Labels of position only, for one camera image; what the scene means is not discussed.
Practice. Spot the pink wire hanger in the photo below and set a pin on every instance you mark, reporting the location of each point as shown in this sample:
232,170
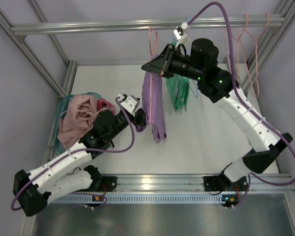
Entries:
152,48

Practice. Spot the aluminium hanging rail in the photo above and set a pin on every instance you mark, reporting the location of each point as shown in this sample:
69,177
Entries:
112,26

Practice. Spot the pink camouflage trousers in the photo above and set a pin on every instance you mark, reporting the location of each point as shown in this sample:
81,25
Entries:
103,104

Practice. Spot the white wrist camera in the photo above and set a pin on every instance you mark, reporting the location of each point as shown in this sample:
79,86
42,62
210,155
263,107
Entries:
181,34
129,103

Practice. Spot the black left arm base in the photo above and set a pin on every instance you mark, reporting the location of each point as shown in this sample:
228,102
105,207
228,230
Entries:
105,183

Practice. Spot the green tie-dye trousers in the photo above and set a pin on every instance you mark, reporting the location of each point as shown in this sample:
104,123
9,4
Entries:
178,89

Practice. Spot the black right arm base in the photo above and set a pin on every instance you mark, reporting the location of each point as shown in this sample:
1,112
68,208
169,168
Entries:
216,183

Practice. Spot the perforated grey cable tray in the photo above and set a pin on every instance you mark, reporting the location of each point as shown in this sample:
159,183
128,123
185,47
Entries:
149,199

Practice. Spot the blue wire hanger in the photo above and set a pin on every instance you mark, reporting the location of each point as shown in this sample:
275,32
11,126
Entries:
193,88

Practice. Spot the left aluminium frame post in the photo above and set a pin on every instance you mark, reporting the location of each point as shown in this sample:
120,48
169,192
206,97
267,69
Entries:
33,59

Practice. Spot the teal plastic laundry basket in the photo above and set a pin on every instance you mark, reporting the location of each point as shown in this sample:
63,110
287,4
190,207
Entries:
60,113

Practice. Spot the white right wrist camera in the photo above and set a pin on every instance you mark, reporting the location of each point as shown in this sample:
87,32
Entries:
181,34

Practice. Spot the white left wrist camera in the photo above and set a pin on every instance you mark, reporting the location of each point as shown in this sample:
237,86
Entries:
129,103

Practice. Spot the purple trousers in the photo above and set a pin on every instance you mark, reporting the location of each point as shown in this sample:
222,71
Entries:
158,121

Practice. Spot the aluminium front rail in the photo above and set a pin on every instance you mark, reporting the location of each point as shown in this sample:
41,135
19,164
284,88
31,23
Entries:
159,184

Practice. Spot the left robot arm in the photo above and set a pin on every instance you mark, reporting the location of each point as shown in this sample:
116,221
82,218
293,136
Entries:
35,189

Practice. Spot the pale pink garment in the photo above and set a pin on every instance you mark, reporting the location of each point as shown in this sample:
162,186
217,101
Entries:
77,120

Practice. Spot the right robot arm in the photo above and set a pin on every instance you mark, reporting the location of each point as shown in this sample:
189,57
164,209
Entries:
223,91

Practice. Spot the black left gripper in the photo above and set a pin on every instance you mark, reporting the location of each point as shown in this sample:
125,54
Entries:
136,118

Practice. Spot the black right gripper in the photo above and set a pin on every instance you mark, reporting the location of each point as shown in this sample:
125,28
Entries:
168,60

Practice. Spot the aluminium frame post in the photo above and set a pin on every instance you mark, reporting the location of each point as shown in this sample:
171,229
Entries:
265,49
33,59

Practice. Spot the right aluminium frame post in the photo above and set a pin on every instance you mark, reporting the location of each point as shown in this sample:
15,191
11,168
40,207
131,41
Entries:
265,49

